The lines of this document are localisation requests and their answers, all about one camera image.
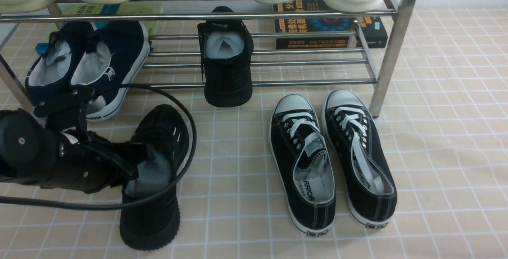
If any navy canvas sneaker right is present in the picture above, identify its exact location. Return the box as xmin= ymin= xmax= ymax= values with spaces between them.
xmin=69 ymin=21 xmax=151 ymax=122

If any navy canvas sneaker left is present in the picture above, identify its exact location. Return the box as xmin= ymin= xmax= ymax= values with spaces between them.
xmin=24 ymin=22 xmax=95 ymax=106

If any black white canvas sneaker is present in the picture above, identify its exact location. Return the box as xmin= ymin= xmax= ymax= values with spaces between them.
xmin=321 ymin=89 xmax=397 ymax=230
xmin=268 ymin=94 xmax=336 ymax=237

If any black cable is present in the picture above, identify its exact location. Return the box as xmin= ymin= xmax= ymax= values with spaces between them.
xmin=0 ymin=84 xmax=197 ymax=211

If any black white canvas sneaker right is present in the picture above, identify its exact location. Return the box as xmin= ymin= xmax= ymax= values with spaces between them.
xmin=321 ymin=89 xmax=397 ymax=230

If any beige checkered floor mat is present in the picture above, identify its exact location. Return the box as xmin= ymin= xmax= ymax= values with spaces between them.
xmin=1 ymin=7 xmax=508 ymax=259

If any black book with yellow text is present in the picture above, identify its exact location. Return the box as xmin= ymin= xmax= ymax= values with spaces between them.
xmin=272 ymin=0 xmax=388 ymax=50

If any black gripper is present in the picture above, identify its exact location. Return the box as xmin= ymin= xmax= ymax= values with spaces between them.
xmin=33 ymin=88 xmax=155 ymax=193

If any navy canvas sneaker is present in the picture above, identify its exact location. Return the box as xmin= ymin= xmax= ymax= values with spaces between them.
xmin=24 ymin=22 xmax=95 ymax=106
xmin=69 ymin=21 xmax=151 ymax=122

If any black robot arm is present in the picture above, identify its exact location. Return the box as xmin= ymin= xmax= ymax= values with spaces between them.
xmin=0 ymin=88 xmax=155 ymax=193

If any silver metal shoe rack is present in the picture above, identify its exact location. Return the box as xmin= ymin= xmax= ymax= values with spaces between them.
xmin=1 ymin=0 xmax=416 ymax=118

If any green book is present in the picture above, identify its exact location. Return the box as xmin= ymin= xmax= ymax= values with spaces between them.
xmin=61 ymin=2 xmax=164 ymax=15

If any black knit sneaker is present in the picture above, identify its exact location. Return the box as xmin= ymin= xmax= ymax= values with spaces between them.
xmin=119 ymin=104 xmax=189 ymax=251
xmin=196 ymin=19 xmax=254 ymax=108

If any black white canvas sneaker left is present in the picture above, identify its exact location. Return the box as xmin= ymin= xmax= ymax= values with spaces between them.
xmin=268 ymin=94 xmax=336 ymax=237

